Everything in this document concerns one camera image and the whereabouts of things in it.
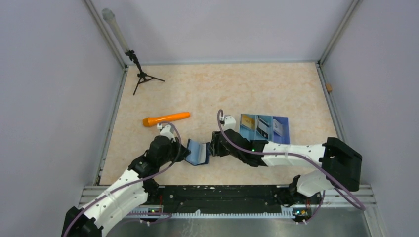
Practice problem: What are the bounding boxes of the black mini tripod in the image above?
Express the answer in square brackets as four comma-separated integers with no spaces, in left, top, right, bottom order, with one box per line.
[125,50,165,95]

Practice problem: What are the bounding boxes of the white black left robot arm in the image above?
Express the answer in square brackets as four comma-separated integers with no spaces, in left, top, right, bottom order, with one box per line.
[61,135,190,237]

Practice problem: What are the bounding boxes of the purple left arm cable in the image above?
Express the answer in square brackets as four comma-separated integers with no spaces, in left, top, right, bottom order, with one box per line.
[62,122,183,237]

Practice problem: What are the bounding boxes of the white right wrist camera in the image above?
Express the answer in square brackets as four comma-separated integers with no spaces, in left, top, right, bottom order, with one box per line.
[219,115,236,130]

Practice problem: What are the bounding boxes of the grey tube on tripod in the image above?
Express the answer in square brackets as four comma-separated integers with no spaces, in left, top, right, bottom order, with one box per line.
[101,8,130,54]

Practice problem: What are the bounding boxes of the orange flashlight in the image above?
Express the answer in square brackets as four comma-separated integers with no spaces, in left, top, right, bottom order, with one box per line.
[142,112,191,127]

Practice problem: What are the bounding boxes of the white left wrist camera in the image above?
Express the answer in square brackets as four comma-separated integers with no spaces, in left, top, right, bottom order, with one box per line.
[157,123,175,140]

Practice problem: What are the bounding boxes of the light blue drawer organizer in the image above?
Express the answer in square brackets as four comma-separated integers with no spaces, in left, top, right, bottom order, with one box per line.
[239,114,291,144]

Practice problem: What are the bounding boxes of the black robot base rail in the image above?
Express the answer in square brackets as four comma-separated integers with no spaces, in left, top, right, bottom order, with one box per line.
[146,185,321,214]

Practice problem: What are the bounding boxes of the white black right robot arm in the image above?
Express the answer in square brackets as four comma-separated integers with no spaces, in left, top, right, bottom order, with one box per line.
[209,129,362,203]

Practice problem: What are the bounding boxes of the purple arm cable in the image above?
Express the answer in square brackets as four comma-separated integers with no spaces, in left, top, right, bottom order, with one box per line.
[62,122,183,237]
[217,109,367,224]

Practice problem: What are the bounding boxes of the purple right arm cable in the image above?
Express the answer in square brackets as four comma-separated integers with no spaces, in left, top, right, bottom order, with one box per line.
[217,109,367,224]

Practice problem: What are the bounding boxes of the dark blue leather card holder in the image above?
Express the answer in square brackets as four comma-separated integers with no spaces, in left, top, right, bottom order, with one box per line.
[185,139,211,166]

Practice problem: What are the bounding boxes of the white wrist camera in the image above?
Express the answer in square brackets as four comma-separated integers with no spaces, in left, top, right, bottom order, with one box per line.
[219,115,236,130]
[157,123,175,140]

